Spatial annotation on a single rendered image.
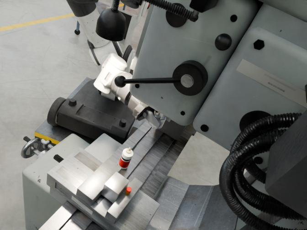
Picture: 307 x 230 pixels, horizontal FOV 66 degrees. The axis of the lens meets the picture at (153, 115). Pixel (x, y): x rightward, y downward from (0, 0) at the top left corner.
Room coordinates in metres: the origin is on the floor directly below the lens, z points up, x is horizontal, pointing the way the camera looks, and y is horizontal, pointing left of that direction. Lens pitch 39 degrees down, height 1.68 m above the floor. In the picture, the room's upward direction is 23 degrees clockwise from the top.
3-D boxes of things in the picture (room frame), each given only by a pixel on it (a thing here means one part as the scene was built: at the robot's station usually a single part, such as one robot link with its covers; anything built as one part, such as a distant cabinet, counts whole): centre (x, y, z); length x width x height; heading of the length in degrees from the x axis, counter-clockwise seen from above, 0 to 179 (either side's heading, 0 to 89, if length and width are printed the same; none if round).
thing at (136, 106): (0.61, 0.06, 1.23); 0.13 x 0.12 x 0.10; 153
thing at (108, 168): (0.43, 0.07, 1.01); 0.15 x 0.06 x 0.04; 166
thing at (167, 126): (0.97, -0.12, 1.02); 0.22 x 0.12 x 0.20; 169
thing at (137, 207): (0.42, 0.05, 0.97); 0.35 x 0.15 x 0.11; 76
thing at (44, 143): (0.83, 0.47, 0.50); 0.22 x 0.06 x 0.06; 77
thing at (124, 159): (0.59, 0.03, 0.97); 0.04 x 0.04 x 0.11
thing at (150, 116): (0.54, 0.00, 1.23); 0.06 x 0.02 x 0.03; 63
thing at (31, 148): (0.68, 0.47, 0.62); 0.16 x 0.12 x 0.12; 77
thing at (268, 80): (0.52, -0.21, 1.47); 0.24 x 0.19 x 0.26; 167
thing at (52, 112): (1.11, 0.60, 0.50); 0.20 x 0.05 x 0.20; 2
